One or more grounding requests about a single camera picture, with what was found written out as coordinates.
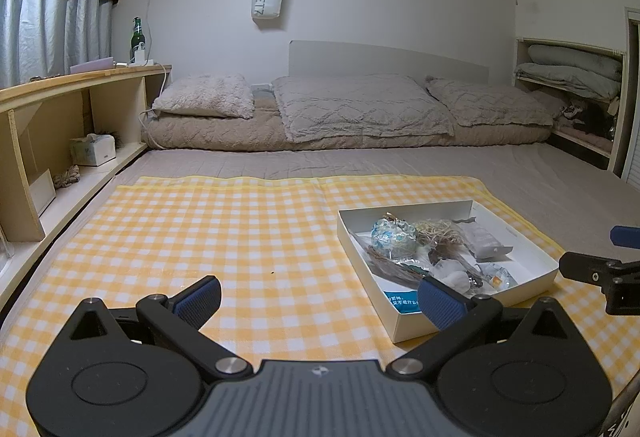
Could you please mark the white door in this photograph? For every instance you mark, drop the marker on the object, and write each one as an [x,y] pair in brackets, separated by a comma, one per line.
[632,117]

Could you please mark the folded beige futon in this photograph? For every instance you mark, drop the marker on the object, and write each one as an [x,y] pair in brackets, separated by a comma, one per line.
[215,134]

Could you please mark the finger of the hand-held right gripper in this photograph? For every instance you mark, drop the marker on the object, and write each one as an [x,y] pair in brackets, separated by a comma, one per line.
[582,265]
[627,237]

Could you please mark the folded grey bedding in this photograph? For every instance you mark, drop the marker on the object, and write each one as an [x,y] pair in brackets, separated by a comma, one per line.
[570,69]

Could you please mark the white headboard panel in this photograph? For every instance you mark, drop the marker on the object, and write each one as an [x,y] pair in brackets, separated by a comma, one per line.
[380,59]

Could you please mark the white charger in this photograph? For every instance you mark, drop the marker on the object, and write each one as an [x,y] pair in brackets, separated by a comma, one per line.
[141,58]

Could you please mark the clear packet with orange item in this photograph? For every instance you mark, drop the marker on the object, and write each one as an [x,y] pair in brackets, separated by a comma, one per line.
[495,276]

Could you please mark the blue and white packet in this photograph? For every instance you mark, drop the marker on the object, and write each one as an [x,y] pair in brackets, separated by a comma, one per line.
[392,237]

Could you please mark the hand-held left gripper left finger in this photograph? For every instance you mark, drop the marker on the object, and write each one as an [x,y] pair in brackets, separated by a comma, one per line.
[197,303]

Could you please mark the closet shelf unit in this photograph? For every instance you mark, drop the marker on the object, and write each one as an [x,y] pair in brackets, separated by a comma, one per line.
[570,139]

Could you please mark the blue printed packet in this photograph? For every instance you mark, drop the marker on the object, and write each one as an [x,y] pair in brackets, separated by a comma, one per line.
[400,302]

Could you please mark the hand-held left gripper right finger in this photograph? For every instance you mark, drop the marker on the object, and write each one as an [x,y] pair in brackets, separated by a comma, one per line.
[440,306]

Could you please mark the quilted beige pillow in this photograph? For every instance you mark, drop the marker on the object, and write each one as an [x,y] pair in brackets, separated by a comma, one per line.
[492,102]

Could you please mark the fluffy beige pillow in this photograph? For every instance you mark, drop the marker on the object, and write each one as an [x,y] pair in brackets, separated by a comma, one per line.
[205,97]

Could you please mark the grey curtain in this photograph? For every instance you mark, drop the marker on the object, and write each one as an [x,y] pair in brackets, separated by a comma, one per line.
[45,32]

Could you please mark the white cardboard box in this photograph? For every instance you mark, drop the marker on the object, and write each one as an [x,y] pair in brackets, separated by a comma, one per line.
[522,259]

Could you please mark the white tissue box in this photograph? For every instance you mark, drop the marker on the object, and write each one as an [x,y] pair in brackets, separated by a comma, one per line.
[92,151]

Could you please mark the white board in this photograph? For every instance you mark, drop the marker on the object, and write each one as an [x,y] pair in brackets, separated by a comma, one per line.
[42,192]

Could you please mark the wooden bedside shelf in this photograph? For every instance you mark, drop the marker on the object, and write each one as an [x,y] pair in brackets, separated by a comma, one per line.
[55,109]

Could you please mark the yellow checked blanket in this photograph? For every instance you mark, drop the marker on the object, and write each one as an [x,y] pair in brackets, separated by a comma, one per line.
[225,227]

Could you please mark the dark clothes pile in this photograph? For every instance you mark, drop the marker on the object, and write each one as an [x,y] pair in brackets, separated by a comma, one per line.
[592,117]

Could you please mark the green glass bottle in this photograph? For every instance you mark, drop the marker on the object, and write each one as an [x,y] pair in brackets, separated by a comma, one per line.
[137,37]

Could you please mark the black fuzzy object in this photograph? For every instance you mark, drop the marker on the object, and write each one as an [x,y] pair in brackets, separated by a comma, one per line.
[106,134]

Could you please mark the purple flat object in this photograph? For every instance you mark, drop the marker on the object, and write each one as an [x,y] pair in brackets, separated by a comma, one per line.
[92,65]

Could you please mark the folded quilted duvet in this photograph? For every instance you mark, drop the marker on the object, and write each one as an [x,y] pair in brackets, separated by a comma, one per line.
[360,109]

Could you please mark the clear bag with brown item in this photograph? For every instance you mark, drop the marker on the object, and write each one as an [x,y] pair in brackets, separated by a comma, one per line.
[400,267]

